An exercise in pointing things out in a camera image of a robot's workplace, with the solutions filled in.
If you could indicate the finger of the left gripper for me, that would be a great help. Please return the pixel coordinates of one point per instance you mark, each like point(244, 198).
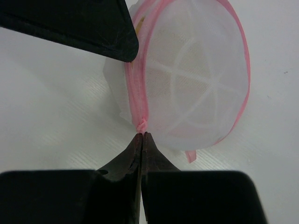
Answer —
point(102, 27)

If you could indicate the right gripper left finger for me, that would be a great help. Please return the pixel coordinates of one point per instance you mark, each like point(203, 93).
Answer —
point(122, 195)

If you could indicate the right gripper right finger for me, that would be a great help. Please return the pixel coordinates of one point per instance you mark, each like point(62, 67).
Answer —
point(156, 188)

